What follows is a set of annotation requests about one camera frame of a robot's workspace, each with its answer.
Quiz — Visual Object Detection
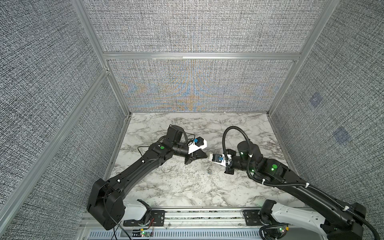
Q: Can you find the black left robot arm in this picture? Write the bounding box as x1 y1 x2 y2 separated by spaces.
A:
87 125 208 230

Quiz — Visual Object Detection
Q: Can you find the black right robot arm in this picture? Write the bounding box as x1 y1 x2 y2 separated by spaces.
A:
212 141 369 240

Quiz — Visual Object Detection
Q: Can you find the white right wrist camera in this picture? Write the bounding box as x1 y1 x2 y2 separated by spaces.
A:
209 154 232 168

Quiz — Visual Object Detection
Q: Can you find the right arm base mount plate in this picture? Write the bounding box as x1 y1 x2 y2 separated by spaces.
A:
242 209 281 226

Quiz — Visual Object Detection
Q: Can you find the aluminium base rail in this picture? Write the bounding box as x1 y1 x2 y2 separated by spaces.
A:
75 207 263 240

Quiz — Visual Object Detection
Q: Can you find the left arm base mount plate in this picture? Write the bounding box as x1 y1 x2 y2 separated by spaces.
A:
123 210 166 228

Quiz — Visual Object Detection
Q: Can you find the thin black left cable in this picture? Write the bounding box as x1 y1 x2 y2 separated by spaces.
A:
103 145 151 240

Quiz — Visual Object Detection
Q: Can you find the black corrugated right cable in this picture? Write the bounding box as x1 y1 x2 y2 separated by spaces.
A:
221 125 381 240

